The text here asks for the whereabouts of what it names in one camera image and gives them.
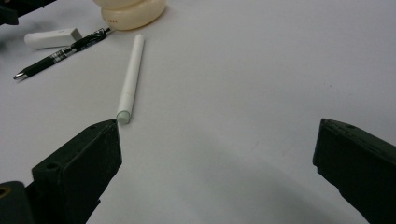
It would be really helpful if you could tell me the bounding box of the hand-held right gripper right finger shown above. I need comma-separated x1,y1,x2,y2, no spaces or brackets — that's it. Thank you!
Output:
312,118,396,224

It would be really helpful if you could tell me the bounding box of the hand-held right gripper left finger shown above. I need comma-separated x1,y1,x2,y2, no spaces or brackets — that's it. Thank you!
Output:
31,119,123,224

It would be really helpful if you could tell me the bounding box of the white eraser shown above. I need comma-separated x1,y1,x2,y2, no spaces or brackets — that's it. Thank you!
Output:
23,27,83,50

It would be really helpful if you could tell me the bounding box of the white pen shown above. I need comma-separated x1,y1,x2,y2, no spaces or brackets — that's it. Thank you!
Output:
116,33,146,125

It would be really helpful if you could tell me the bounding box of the round wooden dish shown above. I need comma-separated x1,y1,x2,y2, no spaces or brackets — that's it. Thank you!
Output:
92,0,167,32

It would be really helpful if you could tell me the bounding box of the black pen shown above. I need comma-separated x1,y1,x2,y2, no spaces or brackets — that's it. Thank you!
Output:
12,26,112,81

